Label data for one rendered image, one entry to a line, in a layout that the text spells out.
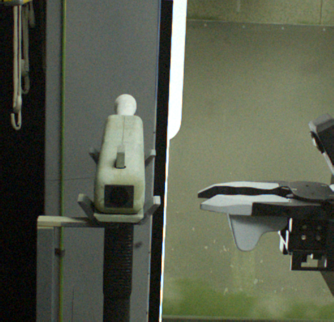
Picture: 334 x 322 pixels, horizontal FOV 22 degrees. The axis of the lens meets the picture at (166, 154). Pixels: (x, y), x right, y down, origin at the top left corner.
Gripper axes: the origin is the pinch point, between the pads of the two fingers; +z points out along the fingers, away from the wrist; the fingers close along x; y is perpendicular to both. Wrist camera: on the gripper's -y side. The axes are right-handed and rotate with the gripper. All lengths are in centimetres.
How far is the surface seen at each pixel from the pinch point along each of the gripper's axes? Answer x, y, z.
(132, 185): -12.6, -4.2, 8.7
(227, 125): 213, 35, -26
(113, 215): -12.4, -1.1, 10.4
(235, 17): 234, -2, -29
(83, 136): 46.4, 4.3, 16.6
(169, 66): 47.5, -7.5, 3.2
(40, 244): -10.9, 2.5, 17.3
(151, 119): 46.5, 1.1, 5.8
